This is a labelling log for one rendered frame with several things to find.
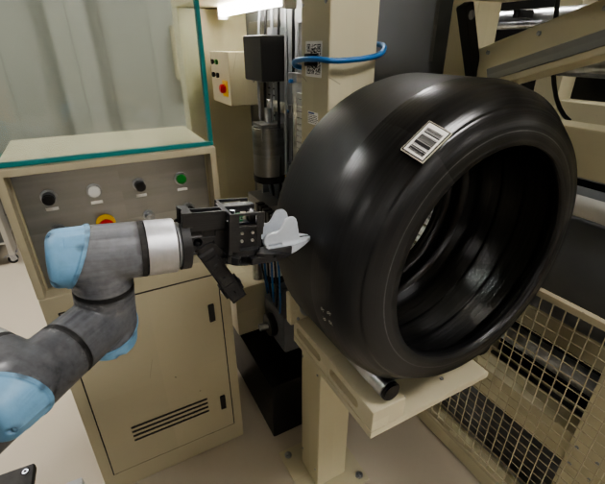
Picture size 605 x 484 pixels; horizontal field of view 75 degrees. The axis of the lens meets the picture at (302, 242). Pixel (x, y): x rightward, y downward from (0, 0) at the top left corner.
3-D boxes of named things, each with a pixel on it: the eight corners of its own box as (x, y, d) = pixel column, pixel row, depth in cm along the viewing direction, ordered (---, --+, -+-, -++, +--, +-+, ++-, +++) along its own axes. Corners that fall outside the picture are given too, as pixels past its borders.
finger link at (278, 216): (312, 209, 63) (258, 214, 59) (308, 243, 65) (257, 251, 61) (302, 204, 66) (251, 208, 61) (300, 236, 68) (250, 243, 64)
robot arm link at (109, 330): (47, 372, 52) (32, 306, 47) (106, 320, 61) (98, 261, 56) (99, 390, 50) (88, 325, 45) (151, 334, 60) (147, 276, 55)
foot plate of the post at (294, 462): (278, 454, 165) (278, 450, 164) (332, 427, 176) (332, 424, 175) (310, 514, 144) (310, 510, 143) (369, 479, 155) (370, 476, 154)
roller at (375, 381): (313, 294, 107) (318, 305, 110) (300, 302, 106) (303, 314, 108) (399, 379, 80) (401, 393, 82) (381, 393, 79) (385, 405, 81)
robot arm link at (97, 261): (54, 273, 53) (43, 216, 48) (141, 261, 58) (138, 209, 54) (53, 308, 47) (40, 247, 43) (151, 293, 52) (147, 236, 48)
